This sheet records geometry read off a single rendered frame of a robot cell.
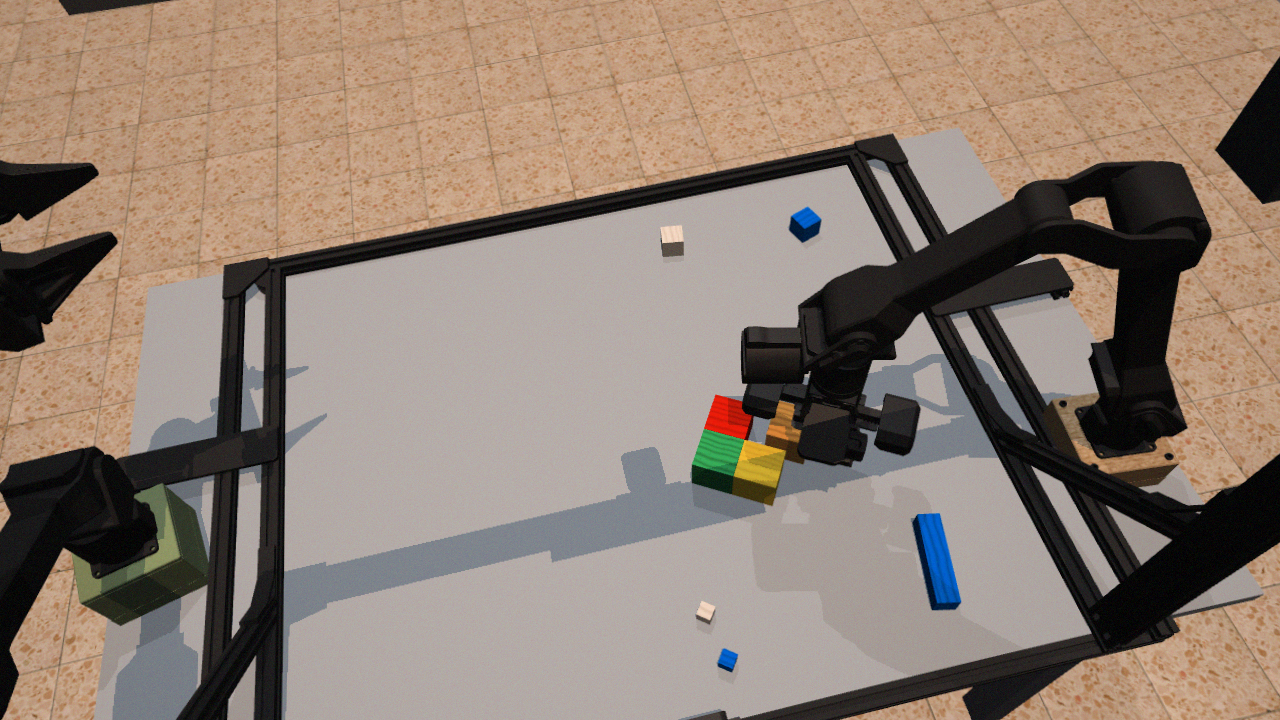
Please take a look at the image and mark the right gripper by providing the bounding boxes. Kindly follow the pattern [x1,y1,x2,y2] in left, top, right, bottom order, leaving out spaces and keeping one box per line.
[742,372,922,456]

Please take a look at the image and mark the red cube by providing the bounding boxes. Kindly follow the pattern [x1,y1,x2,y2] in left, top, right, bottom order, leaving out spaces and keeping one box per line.
[704,395,754,441]

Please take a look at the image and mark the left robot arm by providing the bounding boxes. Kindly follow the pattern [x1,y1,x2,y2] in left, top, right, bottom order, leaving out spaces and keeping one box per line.
[0,446,159,720]

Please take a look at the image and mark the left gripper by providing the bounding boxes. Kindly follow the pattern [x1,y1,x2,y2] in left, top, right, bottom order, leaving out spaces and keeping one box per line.
[0,160,118,352]

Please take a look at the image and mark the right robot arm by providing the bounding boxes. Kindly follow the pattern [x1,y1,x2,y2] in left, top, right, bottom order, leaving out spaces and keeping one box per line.
[741,161,1212,468]

